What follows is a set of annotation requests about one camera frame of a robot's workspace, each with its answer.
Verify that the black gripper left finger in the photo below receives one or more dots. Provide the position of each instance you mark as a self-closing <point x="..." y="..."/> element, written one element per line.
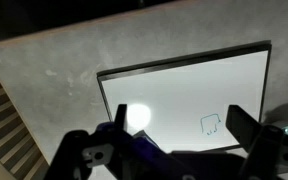
<point x="74" y="156"/>

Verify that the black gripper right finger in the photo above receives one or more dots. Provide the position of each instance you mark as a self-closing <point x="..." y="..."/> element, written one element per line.
<point x="264" y="150"/>

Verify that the black-framed whiteboard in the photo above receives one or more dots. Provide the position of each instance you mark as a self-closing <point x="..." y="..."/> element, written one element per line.
<point x="184" y="93"/>

